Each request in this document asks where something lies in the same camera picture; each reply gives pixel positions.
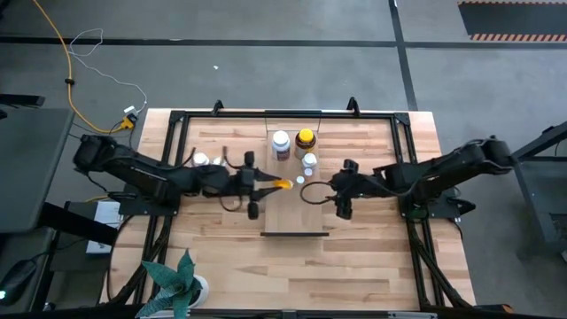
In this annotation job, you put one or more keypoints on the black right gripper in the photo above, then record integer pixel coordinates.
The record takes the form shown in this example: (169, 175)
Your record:
(345, 186)

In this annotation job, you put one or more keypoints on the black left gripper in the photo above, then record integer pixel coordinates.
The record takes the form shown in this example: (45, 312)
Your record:
(243, 184)

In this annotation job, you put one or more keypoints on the tiny orange vial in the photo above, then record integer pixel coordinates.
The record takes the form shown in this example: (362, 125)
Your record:
(284, 184)

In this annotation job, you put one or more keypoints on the small white cap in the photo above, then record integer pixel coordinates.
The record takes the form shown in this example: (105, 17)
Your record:
(300, 179)

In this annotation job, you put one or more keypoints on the tiny white-capped vial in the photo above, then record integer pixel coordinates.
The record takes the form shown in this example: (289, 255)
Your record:
(308, 172)

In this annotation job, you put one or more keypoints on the small white pill bottle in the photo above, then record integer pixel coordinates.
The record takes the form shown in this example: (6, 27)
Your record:
(309, 159)

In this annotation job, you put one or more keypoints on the large white bottle purple label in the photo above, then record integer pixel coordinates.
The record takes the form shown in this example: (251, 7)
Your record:
(281, 138)

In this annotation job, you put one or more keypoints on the brown bottle yellow cap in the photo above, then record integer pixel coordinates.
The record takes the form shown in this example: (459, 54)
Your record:
(305, 135)

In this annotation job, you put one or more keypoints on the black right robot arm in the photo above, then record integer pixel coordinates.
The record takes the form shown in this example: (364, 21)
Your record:
(443, 170)

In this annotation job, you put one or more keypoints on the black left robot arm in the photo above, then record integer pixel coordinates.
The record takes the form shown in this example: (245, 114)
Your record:
(146, 175)

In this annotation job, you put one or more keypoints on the light wooden tray board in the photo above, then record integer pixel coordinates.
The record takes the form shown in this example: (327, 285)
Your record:
(292, 208)

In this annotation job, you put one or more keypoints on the white aspirin bottle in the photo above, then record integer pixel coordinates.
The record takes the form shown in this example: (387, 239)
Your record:
(200, 158)

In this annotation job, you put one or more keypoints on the white round plant pot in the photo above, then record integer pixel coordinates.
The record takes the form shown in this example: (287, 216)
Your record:
(201, 290)

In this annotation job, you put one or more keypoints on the green leafy plant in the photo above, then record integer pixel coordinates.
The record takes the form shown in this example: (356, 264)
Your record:
(170, 283)

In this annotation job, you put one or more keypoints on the white plug adapter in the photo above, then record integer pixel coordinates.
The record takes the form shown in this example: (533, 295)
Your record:
(130, 110)

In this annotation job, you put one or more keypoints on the white box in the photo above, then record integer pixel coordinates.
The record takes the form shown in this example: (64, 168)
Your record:
(106, 212)

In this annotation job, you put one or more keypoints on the black metal stand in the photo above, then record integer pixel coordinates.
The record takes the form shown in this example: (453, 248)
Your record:
(531, 146)

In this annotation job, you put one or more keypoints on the black mat with hazard stripes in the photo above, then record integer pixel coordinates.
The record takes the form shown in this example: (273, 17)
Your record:
(509, 20)

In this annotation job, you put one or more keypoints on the grey desk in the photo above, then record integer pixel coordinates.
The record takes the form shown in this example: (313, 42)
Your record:
(26, 168)

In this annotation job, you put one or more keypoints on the black computer mouse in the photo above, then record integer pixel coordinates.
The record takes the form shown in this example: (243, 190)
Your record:
(15, 281)

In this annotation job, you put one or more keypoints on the black table frame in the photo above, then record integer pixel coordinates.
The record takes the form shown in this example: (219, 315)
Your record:
(354, 116)

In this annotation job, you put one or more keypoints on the black clamp bracket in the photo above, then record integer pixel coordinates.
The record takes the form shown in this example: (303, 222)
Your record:
(217, 107)
(353, 106)

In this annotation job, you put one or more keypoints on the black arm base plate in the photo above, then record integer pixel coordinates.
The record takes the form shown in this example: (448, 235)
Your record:
(133, 208)
(434, 210)

